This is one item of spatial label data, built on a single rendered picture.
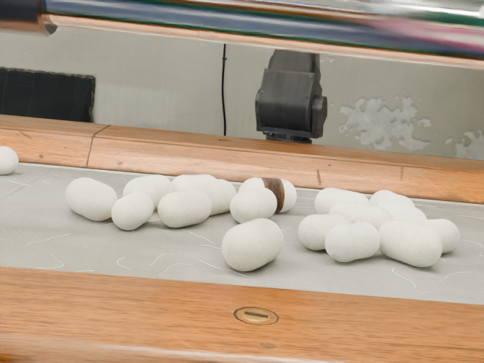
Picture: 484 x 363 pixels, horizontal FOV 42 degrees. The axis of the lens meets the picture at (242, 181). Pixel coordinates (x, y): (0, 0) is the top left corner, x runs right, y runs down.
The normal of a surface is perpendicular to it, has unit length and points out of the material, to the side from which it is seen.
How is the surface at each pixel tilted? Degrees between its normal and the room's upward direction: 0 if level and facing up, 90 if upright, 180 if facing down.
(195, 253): 0
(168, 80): 90
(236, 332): 0
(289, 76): 71
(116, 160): 45
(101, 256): 0
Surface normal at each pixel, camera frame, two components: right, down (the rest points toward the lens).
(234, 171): 0.11, -0.57
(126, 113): 0.12, 0.18
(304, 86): -0.28, -0.20
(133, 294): 0.10, -0.98
